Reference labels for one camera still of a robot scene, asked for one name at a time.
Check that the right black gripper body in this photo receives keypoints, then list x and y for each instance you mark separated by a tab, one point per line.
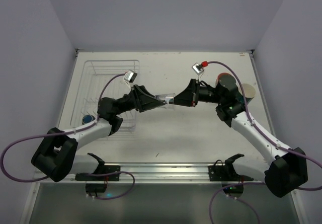
194	93

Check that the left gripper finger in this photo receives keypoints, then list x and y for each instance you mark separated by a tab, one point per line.
143	95
146	106

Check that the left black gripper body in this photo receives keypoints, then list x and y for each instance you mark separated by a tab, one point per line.
137	98

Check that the pink cup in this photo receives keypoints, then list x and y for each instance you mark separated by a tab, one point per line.
221	75

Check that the black mug with handle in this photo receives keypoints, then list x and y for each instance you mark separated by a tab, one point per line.
249	92

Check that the blue cup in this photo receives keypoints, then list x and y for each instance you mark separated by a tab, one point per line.
87	119

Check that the dark teal cup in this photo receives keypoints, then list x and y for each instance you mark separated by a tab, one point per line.
240	98

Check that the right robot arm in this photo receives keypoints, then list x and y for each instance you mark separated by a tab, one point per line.
282	171

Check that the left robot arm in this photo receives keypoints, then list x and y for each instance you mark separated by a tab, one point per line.
56	155

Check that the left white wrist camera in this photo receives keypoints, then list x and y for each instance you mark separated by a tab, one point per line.
129	76

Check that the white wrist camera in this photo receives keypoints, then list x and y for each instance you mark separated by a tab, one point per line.
129	76
198	68

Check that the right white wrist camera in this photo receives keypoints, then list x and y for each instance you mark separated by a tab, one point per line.
198	68

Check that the clear wire dish rack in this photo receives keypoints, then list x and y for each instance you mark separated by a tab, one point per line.
95	75

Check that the aluminium mounting rail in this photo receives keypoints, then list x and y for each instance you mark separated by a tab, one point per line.
179	173

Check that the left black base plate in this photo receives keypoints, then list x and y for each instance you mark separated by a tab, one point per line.
106	172

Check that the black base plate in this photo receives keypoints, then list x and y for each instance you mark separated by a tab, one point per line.
106	172
222	171

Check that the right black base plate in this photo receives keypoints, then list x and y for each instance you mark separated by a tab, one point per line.
222	171

